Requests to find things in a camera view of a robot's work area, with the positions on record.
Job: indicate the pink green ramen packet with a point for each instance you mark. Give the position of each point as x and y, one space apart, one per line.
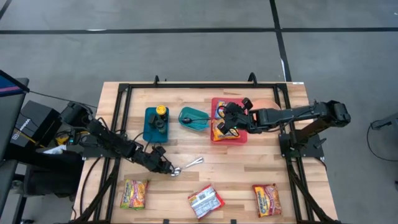
133 194

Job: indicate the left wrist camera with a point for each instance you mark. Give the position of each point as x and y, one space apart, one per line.
160 150

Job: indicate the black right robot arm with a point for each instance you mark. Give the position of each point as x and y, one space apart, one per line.
295 113

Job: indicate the small teal plastic basket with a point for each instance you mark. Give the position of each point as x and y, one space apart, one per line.
199 112

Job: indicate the translucent orange plastic bowl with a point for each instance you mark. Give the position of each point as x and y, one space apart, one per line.
264 104

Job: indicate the blue rectangular plastic bin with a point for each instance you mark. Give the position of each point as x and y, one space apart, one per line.
150 133

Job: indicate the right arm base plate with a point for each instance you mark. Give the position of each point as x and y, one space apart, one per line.
311 152

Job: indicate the red ramen packet silver back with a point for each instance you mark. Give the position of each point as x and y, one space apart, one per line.
205 200

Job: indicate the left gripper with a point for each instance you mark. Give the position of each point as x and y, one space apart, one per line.
154 160

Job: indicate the black monitor blue screen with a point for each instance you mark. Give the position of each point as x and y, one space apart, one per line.
9 85

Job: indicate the yellow blue ramen packet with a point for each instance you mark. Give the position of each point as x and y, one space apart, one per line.
219 104

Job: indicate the silver metal spoon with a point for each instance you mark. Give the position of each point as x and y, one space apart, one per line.
189 164

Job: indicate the red rectangular plastic tray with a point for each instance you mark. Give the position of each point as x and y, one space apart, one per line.
242 140

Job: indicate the black box white print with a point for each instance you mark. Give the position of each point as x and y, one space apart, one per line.
34 124

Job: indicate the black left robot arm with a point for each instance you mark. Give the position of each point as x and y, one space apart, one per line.
105 137

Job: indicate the black metal table frame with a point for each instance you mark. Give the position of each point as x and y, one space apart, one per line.
202 85

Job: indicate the black bag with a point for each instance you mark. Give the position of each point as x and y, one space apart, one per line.
46 177

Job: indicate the red orange ramen packet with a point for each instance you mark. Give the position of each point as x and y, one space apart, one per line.
267 200

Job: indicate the dark metal spoon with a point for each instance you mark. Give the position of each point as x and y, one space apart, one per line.
188 120

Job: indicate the white cloth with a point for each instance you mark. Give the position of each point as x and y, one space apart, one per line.
56 151

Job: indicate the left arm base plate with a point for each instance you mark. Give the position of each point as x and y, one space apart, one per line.
102 153

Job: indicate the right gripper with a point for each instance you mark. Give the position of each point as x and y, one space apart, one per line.
244 119

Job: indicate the black desk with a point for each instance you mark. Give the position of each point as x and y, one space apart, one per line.
9 124

